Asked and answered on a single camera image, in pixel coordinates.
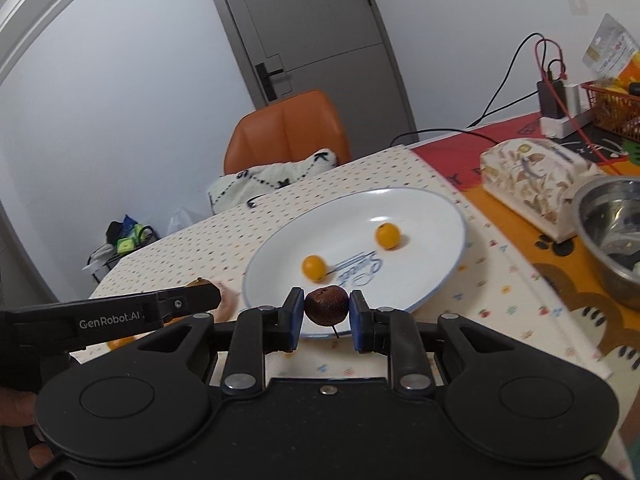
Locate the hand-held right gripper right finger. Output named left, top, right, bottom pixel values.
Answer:
left=349, top=290, right=507, bottom=394

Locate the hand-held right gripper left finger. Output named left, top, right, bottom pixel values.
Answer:
left=135, top=287, right=306, bottom=395

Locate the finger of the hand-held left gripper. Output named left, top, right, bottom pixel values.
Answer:
left=157, top=283, right=223, bottom=329

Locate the dark red round fruit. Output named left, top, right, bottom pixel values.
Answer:
left=305, top=285, right=350, bottom=338

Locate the white plate with blue rim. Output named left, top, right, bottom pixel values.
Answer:
left=241, top=187, right=468, bottom=338

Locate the person's left hand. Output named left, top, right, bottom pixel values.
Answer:
left=0, top=390, right=55, bottom=469

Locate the small orange kumquat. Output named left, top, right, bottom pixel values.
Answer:
left=302, top=254, right=327, bottom=281
left=375, top=222, right=402, bottom=251

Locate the white dotted tablecloth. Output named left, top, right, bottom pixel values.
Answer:
left=70, top=144, right=640, bottom=480

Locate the black shoe rack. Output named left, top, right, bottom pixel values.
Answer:
left=86, top=232, right=162, bottom=282

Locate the clear plastic bag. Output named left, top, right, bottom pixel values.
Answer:
left=166, top=207, right=209, bottom=236

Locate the white black-patterned cushion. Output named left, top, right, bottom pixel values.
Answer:
left=207, top=148, right=339, bottom=214

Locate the red orange cartoon tablecloth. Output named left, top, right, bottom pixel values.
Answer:
left=407, top=110, right=640, bottom=357

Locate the orange leather chair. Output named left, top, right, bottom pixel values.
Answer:
left=223, top=90, right=352, bottom=176

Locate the leaf-patterned tissue box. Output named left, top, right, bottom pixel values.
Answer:
left=479, top=137, right=609, bottom=244

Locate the stainless steel bowl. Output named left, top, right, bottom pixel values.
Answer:
left=570, top=177, right=640, bottom=311

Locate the white power strip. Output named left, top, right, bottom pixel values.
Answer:
left=539, top=109, right=597, bottom=140

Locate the black charger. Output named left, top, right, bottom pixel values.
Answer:
left=537, top=78, right=566, bottom=120

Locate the white charger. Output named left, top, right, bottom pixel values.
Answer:
left=565, top=82, right=586, bottom=116

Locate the grey door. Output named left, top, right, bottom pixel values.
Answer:
left=200, top=0, right=419, bottom=147

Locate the red plastic basket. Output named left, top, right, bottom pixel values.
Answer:
left=580, top=80, right=640, bottom=144

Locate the silver yellow snack bag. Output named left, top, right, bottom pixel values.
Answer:
left=582, top=12, right=640, bottom=87

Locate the black usb cable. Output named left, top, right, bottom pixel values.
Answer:
left=388, top=129, right=503, bottom=150

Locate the black door handle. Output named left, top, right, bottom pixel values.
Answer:
left=255, top=62, right=286, bottom=101

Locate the red cable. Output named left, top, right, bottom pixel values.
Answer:
left=534, top=37, right=632, bottom=167

